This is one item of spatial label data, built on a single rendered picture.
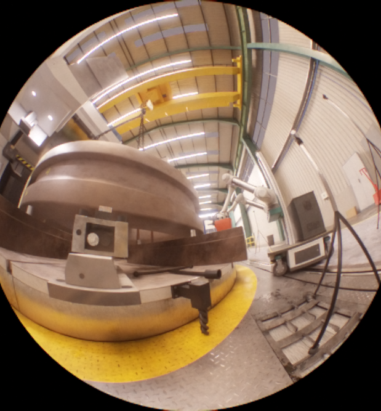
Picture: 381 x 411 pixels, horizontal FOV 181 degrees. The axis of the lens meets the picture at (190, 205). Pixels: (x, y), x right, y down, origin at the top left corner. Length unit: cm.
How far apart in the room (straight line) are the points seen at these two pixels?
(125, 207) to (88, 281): 88
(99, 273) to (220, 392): 53
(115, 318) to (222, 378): 50
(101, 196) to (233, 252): 142
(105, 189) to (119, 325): 107
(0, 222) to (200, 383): 150
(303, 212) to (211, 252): 120
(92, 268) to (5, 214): 115
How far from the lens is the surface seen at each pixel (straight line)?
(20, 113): 313
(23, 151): 377
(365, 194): 605
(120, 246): 75
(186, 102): 1164
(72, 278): 45
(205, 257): 144
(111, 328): 71
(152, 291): 64
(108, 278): 43
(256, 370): 56
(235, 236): 133
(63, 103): 247
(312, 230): 162
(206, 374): 56
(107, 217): 88
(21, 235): 151
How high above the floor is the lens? 48
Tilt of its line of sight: 23 degrees up
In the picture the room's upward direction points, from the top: 6 degrees counter-clockwise
